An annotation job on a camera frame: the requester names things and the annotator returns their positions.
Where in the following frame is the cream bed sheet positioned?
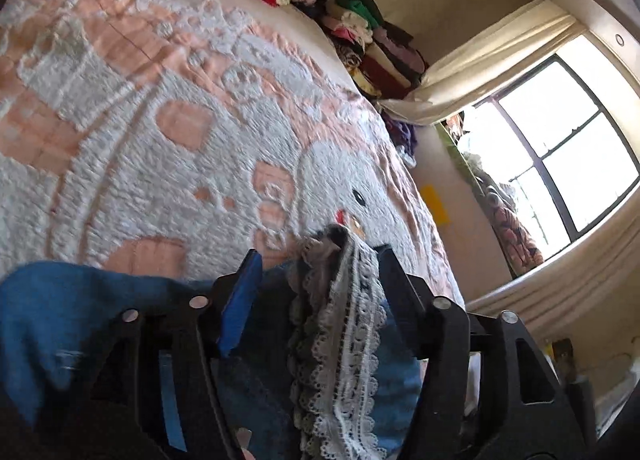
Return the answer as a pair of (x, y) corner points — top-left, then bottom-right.
(195, 0), (351, 91)

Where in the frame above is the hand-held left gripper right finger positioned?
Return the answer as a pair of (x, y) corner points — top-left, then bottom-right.
(372, 243), (588, 460)

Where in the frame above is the blue denim pants lace trim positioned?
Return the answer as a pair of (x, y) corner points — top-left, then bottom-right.
(0, 223), (426, 460)

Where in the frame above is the green windowsill cushion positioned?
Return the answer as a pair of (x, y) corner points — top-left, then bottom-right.
(435, 120), (516, 281)

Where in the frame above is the pile of folded clothes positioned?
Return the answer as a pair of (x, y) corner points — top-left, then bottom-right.
(295, 0), (431, 101)

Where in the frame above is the yellow sticker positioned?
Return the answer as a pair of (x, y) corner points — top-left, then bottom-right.
(419, 184), (451, 226)

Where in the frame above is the cream curtain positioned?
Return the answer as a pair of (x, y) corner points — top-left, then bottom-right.
(465, 220), (640, 336)
(380, 0), (588, 126)

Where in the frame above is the purple cloth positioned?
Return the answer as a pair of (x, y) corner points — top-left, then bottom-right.
(382, 113), (418, 168)

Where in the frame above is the floral cloth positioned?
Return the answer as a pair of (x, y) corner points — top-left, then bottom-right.
(492, 205), (543, 266)

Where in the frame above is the peach and white bedspread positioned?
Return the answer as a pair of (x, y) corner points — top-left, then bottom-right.
(0, 0), (466, 306)

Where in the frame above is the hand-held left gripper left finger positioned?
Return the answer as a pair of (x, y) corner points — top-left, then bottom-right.
(65, 249), (266, 460)

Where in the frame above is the window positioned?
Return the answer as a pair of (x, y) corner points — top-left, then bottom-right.
(450, 33), (640, 261)

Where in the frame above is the grey rolled cloth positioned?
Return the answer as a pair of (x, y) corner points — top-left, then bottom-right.
(465, 153), (506, 206)

